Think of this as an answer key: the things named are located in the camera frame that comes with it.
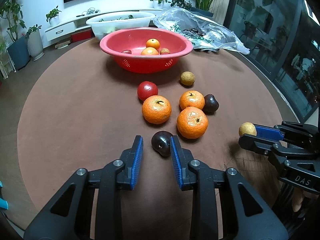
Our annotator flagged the brown longan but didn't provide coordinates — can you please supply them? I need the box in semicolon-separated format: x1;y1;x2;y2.
180;71;195;87
159;48;170;55
239;122;257;137

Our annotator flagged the dark plum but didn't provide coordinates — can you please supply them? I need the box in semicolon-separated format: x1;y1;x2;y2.
151;131;173;157
203;94;219;113

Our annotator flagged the mandarin with stem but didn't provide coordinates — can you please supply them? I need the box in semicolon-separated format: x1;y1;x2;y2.
142;95;171;125

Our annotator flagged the large orange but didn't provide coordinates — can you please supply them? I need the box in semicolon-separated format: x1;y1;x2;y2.
141;47;159;55

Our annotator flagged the person's right hand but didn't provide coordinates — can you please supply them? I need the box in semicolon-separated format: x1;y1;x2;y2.
292;187;319;212

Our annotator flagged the blue plastic stool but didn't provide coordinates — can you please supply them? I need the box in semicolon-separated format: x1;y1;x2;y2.
0;181;9;210

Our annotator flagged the clear plastic bag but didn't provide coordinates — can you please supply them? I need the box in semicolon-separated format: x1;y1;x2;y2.
153;8;250;55

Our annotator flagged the red tomato on table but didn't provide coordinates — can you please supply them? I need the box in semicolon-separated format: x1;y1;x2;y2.
137;81;158;101

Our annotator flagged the small orange in bowl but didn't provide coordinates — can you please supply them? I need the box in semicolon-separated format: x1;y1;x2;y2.
145;38;161;50

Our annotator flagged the white potted plant left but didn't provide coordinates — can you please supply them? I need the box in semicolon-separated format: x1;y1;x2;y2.
25;24;44;61

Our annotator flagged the bushy plant white pot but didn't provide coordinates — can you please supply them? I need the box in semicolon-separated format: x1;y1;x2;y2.
168;0;192;10

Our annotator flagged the cherry tomato in bowl left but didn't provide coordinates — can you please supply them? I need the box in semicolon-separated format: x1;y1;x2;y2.
122;50;132;54

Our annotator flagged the red plastic colander bowl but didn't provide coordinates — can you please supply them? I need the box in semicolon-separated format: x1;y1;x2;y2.
100;27;193;74

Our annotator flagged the red box under cabinet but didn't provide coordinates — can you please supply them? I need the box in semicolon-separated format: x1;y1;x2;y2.
71;29;94;43

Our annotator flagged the white TV cabinet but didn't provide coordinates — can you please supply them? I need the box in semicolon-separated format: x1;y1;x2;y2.
45;8;161;41

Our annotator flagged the white plastic basin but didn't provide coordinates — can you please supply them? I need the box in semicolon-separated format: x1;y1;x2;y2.
86;11;155;41

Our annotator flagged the small potted plant on cabinet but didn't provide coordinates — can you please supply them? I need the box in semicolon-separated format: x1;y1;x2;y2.
46;6;61;27

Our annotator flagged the blue potted plant left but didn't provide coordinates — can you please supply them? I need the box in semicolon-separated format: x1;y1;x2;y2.
1;0;30;70

